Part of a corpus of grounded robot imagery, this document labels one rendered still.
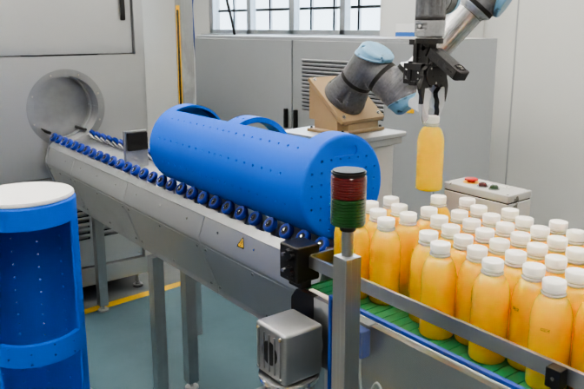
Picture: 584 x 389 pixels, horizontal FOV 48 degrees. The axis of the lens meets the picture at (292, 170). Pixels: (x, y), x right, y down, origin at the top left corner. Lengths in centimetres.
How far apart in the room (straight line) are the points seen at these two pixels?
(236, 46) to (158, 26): 293
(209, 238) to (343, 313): 94
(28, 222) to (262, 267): 65
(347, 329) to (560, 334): 36
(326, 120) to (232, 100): 235
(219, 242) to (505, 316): 104
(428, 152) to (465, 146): 189
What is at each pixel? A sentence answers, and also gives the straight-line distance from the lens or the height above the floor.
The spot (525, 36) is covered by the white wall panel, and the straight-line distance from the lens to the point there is 452.
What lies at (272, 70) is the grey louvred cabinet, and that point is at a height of 123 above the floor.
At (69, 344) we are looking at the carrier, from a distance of 210.
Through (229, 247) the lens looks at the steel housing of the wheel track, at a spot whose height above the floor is 85.
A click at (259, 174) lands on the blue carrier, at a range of 179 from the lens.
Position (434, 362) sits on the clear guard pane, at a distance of 125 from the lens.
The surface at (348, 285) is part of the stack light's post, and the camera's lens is 120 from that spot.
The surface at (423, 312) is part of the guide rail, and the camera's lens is 132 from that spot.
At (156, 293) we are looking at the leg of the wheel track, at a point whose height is 48.
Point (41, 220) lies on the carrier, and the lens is 193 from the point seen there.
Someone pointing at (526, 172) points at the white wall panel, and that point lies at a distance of 457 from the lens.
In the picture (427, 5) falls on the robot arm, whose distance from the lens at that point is 168.
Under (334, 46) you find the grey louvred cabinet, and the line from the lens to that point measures 377.
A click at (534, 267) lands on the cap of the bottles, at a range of 124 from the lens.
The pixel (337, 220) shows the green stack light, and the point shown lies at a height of 117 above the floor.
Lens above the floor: 151
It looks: 12 degrees down
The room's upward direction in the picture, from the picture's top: straight up
